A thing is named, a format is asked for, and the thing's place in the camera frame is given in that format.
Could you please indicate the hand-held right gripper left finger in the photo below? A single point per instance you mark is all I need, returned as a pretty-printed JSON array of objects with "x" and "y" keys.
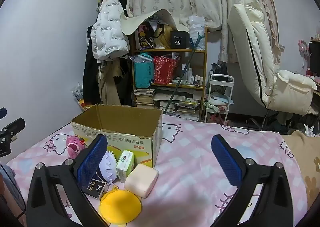
[{"x": 92, "y": 159}]

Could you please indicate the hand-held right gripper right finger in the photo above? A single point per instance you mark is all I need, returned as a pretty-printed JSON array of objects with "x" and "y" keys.
[{"x": 226, "y": 159}]

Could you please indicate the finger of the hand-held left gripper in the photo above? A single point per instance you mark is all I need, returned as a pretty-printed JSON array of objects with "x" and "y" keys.
[
  {"x": 2, "y": 112},
  {"x": 13, "y": 127}
]

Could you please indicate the white-haired plush doll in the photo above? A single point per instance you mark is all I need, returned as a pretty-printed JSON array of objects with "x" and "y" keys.
[{"x": 109, "y": 164}]

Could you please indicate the pink plush toy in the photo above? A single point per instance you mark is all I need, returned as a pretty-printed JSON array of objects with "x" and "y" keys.
[{"x": 73, "y": 145}]

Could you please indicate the green tissue pack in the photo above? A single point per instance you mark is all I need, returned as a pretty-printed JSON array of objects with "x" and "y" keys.
[{"x": 125, "y": 164}]

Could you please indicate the cardboard box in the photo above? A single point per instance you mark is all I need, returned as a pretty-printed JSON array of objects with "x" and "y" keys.
[{"x": 132, "y": 143}]

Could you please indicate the yellow round plush pouch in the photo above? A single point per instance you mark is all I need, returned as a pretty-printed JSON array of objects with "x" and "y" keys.
[{"x": 120, "y": 207}]

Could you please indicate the small black box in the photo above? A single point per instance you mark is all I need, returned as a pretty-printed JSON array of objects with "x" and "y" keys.
[{"x": 96, "y": 188}]

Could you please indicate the pink cat-print bedsheet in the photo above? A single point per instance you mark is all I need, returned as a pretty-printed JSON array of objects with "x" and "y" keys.
[{"x": 190, "y": 167}]

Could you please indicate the beige sponge block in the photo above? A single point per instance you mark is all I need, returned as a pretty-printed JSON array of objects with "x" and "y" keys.
[{"x": 141, "y": 179}]

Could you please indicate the pile of magazines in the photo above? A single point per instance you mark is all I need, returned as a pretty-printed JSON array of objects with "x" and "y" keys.
[{"x": 185, "y": 109}]

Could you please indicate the crumpled plastic bag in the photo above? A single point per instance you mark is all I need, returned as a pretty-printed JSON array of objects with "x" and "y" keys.
[{"x": 78, "y": 93}]

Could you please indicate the white trolley cart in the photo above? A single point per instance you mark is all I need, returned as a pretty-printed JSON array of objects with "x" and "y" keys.
[{"x": 209, "y": 92}]

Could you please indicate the beige trench coat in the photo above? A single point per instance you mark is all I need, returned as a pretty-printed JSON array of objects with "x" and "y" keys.
[{"x": 107, "y": 86}]

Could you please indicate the brown floral blanket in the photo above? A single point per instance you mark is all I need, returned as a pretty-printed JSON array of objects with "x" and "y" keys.
[{"x": 305, "y": 157}]

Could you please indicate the black coat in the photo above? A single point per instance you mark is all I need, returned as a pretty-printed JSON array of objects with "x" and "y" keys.
[{"x": 90, "y": 79}]

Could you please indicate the stack of books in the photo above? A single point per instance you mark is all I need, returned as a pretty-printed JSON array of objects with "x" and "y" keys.
[{"x": 144, "y": 98}]

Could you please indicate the row of cosmetic bottles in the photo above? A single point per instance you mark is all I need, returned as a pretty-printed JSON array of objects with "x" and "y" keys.
[{"x": 192, "y": 76}]

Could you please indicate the teal bag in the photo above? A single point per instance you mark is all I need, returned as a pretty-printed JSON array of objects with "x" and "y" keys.
[{"x": 143, "y": 74}]

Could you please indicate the dark long pole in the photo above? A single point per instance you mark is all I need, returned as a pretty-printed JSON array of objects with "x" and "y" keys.
[{"x": 186, "y": 66}]

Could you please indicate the red patterned bag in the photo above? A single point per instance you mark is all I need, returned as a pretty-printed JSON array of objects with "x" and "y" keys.
[{"x": 163, "y": 71}]

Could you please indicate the cream padded chair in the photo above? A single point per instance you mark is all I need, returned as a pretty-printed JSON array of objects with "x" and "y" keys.
[{"x": 252, "y": 49}]

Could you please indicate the wooden shelf unit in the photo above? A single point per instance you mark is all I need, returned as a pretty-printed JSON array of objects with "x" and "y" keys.
[{"x": 165, "y": 51}]

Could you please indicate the black box white label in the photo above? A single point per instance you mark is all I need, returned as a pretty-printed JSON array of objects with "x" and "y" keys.
[{"x": 180, "y": 40}]

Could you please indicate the white puffer jacket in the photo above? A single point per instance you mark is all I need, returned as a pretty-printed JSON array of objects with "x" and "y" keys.
[{"x": 107, "y": 29}]

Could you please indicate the white plastic bag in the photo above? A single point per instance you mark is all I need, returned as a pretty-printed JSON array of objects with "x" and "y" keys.
[{"x": 196, "y": 31}]

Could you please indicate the black yellow printed bag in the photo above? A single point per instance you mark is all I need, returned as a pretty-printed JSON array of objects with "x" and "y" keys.
[{"x": 145, "y": 38}]

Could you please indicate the black monitor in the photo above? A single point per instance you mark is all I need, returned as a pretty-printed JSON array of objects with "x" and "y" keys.
[{"x": 315, "y": 59}]

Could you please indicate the pink desk fan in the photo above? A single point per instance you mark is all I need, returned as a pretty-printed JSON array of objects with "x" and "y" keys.
[{"x": 303, "y": 48}]

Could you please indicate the blonde wig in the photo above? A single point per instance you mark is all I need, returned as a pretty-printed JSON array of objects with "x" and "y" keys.
[{"x": 163, "y": 38}]

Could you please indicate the cream wide-brim hat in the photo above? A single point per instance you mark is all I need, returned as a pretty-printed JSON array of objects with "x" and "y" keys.
[{"x": 130, "y": 25}]

